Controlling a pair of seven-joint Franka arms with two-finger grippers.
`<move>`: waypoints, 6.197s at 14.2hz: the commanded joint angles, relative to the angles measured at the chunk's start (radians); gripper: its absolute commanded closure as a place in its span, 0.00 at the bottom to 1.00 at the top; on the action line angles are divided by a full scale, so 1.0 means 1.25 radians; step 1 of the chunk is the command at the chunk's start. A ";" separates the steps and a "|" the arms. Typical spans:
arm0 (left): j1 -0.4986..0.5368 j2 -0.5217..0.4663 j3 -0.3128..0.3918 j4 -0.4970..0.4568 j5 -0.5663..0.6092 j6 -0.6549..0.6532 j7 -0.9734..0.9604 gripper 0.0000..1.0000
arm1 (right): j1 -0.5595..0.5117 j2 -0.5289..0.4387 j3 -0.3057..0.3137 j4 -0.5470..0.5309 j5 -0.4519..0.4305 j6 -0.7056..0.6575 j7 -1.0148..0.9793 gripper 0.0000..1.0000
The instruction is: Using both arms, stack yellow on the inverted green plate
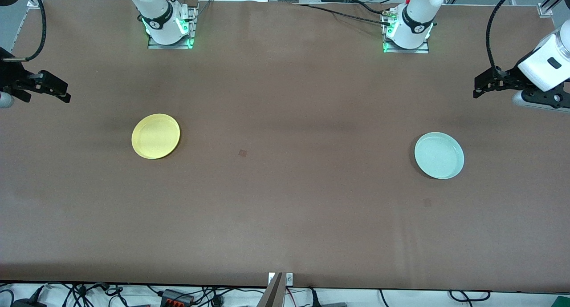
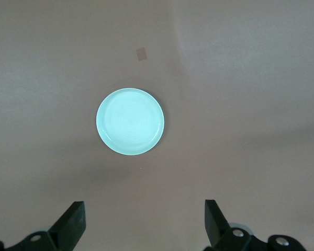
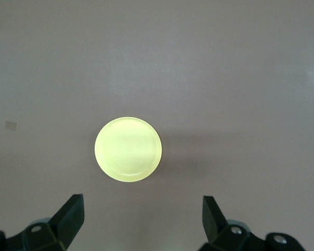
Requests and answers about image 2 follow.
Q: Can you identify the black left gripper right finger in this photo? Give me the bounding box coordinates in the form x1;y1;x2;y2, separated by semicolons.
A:
204;199;307;251

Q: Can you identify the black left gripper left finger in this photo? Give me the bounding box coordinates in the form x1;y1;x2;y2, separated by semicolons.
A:
0;201;86;251

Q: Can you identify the pale green ceramic plate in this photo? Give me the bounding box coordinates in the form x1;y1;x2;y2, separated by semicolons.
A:
95;88;165;156

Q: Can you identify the brown table mat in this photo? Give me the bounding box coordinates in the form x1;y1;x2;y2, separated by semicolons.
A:
0;0;314;251

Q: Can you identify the small square tape patch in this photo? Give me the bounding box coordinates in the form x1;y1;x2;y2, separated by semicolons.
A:
136;47;149;61

